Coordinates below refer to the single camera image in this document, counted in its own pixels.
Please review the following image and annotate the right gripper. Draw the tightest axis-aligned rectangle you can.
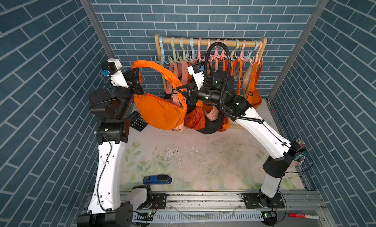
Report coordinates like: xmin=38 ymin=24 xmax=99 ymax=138
xmin=178 ymin=83 xmax=225 ymax=109

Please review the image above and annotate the large pink sling bag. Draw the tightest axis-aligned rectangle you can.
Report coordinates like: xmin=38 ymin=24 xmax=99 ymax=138
xmin=164 ymin=61 xmax=190 ymax=132

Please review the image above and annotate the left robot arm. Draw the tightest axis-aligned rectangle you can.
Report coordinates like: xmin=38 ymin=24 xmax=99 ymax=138
xmin=77 ymin=68 xmax=152 ymax=227

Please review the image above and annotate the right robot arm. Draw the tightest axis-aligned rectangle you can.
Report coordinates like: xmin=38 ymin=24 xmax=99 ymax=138
xmin=176 ymin=42 xmax=305 ymax=208

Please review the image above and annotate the dark red-orange bag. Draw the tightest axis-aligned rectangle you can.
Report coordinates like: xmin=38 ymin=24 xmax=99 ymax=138
xmin=184 ymin=106 xmax=206 ymax=131

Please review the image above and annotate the small pink sling bag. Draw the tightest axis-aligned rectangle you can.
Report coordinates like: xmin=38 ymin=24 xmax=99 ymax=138
xmin=206 ymin=107 xmax=219 ymax=122

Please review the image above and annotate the black sling bag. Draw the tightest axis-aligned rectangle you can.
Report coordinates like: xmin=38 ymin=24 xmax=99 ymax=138
xmin=198 ymin=112 xmax=225 ymax=135

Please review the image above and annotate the orange bag behind black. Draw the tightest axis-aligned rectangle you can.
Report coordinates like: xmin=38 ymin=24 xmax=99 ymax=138
xmin=218 ymin=60 xmax=243 ymax=132

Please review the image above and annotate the beige sling bag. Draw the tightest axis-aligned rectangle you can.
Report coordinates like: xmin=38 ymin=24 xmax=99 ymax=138
xmin=242 ymin=65 xmax=254 ymax=98

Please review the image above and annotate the far right orange bag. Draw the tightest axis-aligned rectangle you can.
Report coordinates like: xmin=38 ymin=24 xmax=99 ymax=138
xmin=244 ymin=61 xmax=263 ymax=109

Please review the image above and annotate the wooden hanging rack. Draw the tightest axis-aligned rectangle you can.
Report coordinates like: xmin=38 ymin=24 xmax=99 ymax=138
xmin=154 ymin=34 xmax=268 ymax=95

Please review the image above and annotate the black desk calculator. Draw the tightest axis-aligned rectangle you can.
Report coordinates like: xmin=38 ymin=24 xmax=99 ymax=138
xmin=127 ymin=111 xmax=148 ymax=132

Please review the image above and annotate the blue black stapler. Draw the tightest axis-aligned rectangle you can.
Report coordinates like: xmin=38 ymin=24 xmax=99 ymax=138
xmin=143 ymin=174 xmax=172 ymax=185

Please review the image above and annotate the pink pen cup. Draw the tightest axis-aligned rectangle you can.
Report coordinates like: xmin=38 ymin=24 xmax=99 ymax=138
xmin=293 ymin=138 xmax=306 ymax=162

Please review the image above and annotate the red white marker pen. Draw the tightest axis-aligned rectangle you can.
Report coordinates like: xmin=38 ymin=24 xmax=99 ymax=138
xmin=288 ymin=213 xmax=321 ymax=220

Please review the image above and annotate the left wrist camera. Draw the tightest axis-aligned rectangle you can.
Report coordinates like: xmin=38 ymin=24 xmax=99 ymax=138
xmin=101 ymin=58 xmax=129 ymax=88

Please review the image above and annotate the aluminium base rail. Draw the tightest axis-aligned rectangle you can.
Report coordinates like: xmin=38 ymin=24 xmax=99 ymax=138
xmin=130 ymin=190 xmax=335 ymax=227

